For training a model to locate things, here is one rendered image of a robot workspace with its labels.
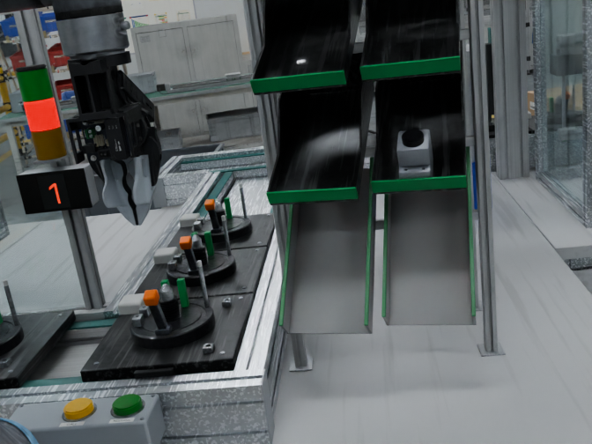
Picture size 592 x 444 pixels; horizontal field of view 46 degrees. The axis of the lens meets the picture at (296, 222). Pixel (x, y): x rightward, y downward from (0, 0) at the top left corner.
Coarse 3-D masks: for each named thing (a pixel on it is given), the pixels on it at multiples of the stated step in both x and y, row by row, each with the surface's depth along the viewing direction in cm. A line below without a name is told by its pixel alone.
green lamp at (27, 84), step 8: (24, 72) 113; (32, 72) 113; (40, 72) 114; (24, 80) 113; (32, 80) 113; (40, 80) 114; (48, 80) 116; (24, 88) 114; (32, 88) 114; (40, 88) 114; (48, 88) 116; (24, 96) 115; (32, 96) 114; (40, 96) 114; (48, 96) 116
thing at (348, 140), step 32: (352, 64) 114; (288, 96) 112; (320, 96) 118; (352, 96) 116; (288, 128) 111; (320, 128) 111; (352, 128) 109; (288, 160) 107; (320, 160) 105; (352, 160) 103; (288, 192) 98; (320, 192) 97; (352, 192) 96
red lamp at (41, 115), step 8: (24, 104) 116; (32, 104) 115; (40, 104) 115; (48, 104) 116; (32, 112) 115; (40, 112) 115; (48, 112) 116; (56, 112) 118; (32, 120) 116; (40, 120) 115; (48, 120) 116; (56, 120) 117; (32, 128) 116; (40, 128) 116; (48, 128) 116
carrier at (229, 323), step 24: (168, 288) 113; (120, 312) 124; (144, 312) 116; (168, 312) 114; (192, 312) 116; (216, 312) 120; (240, 312) 119; (120, 336) 116; (144, 336) 110; (168, 336) 109; (192, 336) 110; (216, 336) 111; (240, 336) 111; (96, 360) 108; (120, 360) 107; (144, 360) 106; (168, 360) 105; (192, 360) 104; (216, 360) 104
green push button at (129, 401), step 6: (120, 396) 97; (126, 396) 96; (132, 396) 96; (138, 396) 96; (114, 402) 96; (120, 402) 95; (126, 402) 95; (132, 402) 95; (138, 402) 95; (114, 408) 94; (120, 408) 94; (126, 408) 94; (132, 408) 94; (138, 408) 95; (120, 414) 94; (126, 414) 94
